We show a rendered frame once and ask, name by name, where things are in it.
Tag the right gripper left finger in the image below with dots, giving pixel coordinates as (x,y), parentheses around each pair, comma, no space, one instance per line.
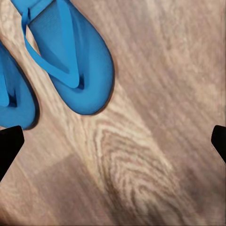
(11,141)

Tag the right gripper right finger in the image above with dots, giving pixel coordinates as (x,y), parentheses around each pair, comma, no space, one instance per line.
(218,139)

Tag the sandal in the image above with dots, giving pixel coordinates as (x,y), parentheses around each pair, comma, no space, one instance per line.
(72,52)
(18,104)

